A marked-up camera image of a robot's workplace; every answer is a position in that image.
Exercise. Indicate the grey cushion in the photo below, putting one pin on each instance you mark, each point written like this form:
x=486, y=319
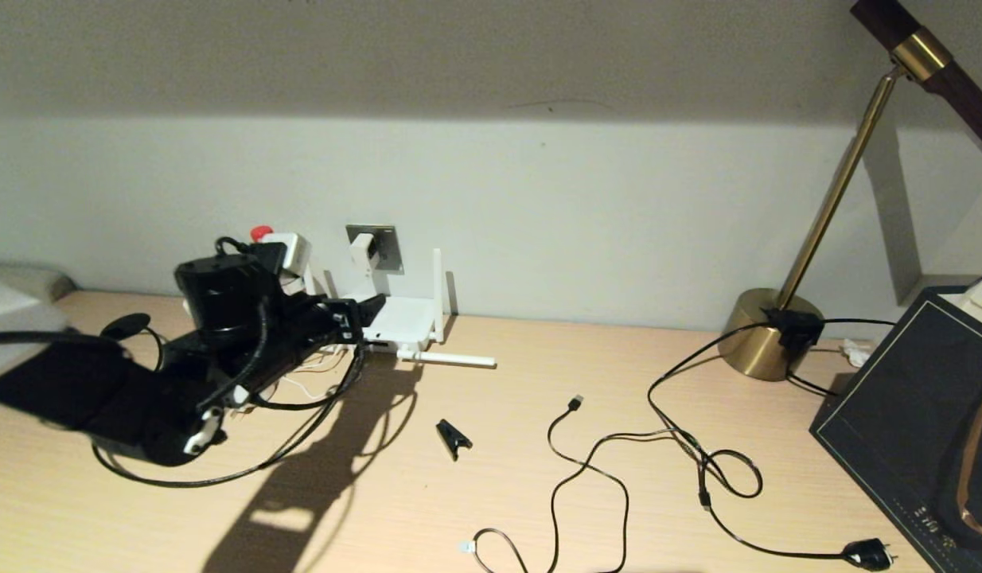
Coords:
x=29, y=278

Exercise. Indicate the small white object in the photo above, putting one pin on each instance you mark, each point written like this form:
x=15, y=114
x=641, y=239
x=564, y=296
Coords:
x=855, y=352

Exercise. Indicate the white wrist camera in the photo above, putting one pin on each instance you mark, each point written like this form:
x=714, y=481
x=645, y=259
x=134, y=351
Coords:
x=288, y=251

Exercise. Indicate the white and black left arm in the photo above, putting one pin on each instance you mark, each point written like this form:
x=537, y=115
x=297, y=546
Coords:
x=141, y=382

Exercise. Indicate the clear red-label water bottle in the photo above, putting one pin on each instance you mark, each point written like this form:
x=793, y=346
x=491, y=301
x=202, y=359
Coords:
x=260, y=232

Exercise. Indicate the black box with bag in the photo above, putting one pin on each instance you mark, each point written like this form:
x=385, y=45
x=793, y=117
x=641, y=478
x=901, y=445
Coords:
x=913, y=398

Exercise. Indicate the black desk grommet cap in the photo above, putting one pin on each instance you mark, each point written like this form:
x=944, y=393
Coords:
x=125, y=326

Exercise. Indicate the white box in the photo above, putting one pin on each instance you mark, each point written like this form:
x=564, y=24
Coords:
x=980, y=306

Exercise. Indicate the grey wall socket plate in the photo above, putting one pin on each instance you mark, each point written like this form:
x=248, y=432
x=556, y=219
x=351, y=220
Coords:
x=389, y=247

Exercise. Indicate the brass desk lamp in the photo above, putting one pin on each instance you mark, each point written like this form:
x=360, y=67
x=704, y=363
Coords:
x=765, y=338

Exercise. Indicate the white power adapter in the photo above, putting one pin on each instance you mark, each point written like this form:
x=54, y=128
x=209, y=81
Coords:
x=364, y=251

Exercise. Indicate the small black clip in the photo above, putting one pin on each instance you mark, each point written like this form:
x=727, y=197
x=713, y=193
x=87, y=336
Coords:
x=453, y=438

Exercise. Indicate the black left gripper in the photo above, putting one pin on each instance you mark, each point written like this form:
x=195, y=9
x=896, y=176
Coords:
x=336, y=322

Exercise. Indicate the white router with antennas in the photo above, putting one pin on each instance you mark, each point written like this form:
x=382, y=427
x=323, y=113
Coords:
x=415, y=318

